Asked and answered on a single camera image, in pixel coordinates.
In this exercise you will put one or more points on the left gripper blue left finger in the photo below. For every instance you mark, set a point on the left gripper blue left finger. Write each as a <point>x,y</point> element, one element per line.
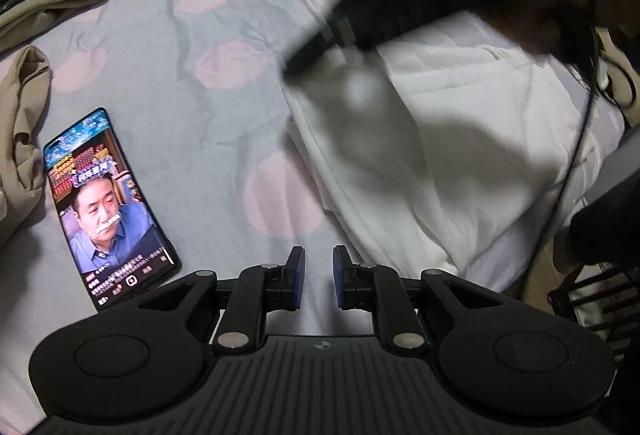
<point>246,301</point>

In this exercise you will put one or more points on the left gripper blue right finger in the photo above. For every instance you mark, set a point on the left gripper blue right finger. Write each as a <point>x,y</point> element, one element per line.
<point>390,300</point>

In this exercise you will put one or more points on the white t-shirt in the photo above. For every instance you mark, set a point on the white t-shirt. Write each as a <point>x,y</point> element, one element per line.
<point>448,149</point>

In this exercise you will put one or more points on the pile of folded clothes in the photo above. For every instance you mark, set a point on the pile of folded clothes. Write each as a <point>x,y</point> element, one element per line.
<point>25,93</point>

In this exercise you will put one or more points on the smartphone with lit screen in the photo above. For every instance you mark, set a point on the smartphone with lit screen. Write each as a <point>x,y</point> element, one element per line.
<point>117,245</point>

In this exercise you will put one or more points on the grey polka dot bedsheet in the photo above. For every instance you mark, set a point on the grey polka dot bedsheet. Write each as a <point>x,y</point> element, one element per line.
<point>193,91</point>

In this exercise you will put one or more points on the beige folded trousers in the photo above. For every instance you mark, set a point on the beige folded trousers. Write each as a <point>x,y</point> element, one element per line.
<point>34,17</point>

